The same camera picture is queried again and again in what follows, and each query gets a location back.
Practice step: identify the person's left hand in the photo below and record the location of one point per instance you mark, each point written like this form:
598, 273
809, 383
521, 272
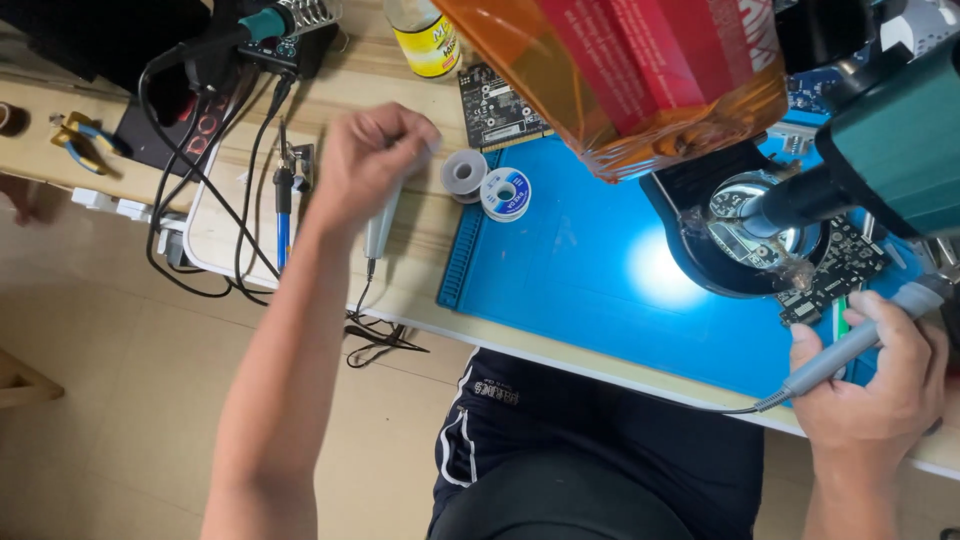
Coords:
360, 165

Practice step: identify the person's right hand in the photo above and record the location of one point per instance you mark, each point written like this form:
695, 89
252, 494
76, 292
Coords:
877, 405

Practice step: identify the person's left fingers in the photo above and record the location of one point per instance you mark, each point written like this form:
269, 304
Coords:
409, 142

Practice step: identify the long grey soldering iron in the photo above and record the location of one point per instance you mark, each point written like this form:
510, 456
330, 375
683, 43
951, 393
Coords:
840, 360

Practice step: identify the grey solder spool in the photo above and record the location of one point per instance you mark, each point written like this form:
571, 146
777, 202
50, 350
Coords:
463, 174

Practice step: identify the black rectangular circuit board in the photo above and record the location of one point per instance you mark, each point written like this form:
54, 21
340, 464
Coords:
499, 109

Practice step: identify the yellow-labelled bottle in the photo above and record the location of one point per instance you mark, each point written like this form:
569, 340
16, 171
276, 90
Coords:
427, 41

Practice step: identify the white blue-labelled solder spool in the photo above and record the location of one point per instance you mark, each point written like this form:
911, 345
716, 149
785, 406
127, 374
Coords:
506, 195

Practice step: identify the black soldering station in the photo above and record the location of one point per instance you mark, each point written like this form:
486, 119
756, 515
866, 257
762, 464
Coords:
300, 54

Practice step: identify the blue silicone work mat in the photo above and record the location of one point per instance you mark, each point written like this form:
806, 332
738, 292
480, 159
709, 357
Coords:
570, 285

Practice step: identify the black box with red print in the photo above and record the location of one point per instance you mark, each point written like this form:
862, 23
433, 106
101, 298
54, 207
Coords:
187, 135

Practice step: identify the white power strip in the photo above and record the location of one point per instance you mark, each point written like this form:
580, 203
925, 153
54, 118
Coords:
127, 208

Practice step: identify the black round magnifier lamp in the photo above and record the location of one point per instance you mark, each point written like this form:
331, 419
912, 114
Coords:
690, 247

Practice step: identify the yellow and blue pliers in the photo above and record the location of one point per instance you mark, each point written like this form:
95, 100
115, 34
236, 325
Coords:
82, 142

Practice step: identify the black monitor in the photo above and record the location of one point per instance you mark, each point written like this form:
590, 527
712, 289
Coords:
90, 30

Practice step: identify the person's dark shorts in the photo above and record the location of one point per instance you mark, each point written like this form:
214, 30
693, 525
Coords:
585, 450

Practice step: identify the brown tape roll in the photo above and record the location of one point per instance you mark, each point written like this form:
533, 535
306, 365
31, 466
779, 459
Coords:
11, 118

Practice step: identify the blue circuit board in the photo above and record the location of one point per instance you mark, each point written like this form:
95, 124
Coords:
814, 90

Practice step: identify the black populated circuit board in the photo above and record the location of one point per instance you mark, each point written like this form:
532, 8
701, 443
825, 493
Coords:
847, 262

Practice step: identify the green tweezers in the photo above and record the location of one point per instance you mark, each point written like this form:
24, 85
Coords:
843, 319

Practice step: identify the teal hot air gun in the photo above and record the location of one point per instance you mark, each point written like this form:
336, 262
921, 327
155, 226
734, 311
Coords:
892, 142

